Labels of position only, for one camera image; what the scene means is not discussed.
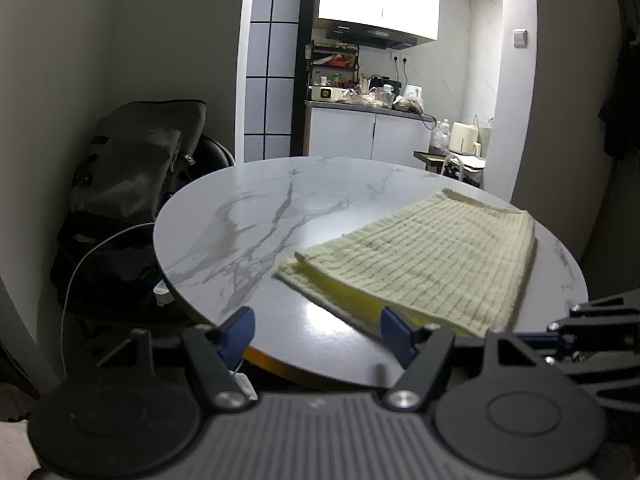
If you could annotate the white small kitchen appliance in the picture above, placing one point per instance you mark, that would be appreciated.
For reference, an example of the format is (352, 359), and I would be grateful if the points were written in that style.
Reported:
(327, 93)

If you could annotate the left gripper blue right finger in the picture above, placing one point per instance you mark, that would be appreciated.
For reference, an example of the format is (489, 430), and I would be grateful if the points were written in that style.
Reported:
(399, 335)

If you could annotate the black framed glass door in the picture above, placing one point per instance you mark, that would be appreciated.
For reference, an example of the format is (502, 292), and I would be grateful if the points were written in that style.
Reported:
(277, 78)

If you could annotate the black spice rack shelf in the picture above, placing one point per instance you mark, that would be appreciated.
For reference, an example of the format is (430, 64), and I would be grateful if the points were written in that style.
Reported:
(332, 64)

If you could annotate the black bag on chair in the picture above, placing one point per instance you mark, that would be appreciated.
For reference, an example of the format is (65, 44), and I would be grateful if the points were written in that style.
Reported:
(139, 156)

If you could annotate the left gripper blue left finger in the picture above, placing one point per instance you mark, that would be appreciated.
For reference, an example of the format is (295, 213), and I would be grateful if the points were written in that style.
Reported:
(236, 334)

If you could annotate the white electric kettle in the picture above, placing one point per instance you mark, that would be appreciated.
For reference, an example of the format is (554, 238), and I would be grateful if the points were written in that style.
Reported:
(413, 91)

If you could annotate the white lower kitchen cabinet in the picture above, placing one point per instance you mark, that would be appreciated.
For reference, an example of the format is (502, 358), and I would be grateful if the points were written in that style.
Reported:
(358, 131)

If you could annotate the black range hood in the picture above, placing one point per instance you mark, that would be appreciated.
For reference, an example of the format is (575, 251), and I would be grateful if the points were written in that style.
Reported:
(370, 36)

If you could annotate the pale yellow knitted towel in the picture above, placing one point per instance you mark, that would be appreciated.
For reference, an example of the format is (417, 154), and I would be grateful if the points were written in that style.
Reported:
(448, 260)

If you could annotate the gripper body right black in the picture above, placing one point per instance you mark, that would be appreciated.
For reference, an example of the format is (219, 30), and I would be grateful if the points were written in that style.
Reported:
(597, 347)

